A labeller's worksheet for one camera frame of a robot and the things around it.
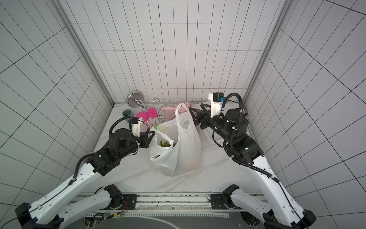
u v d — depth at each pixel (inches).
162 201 29.3
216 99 19.2
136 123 24.1
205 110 23.6
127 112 42.0
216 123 19.8
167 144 25.4
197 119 20.1
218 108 19.2
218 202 28.2
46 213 15.2
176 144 26.4
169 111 37.3
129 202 28.5
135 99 44.3
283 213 14.2
